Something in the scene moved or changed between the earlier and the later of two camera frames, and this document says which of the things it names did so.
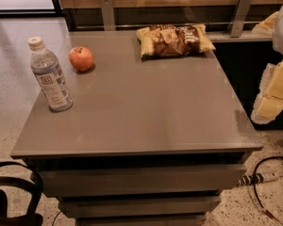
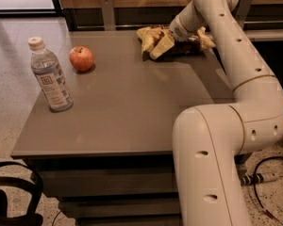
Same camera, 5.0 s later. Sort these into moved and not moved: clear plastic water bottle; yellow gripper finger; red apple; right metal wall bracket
Moved: yellow gripper finger
Not moved: clear plastic water bottle; right metal wall bracket; red apple
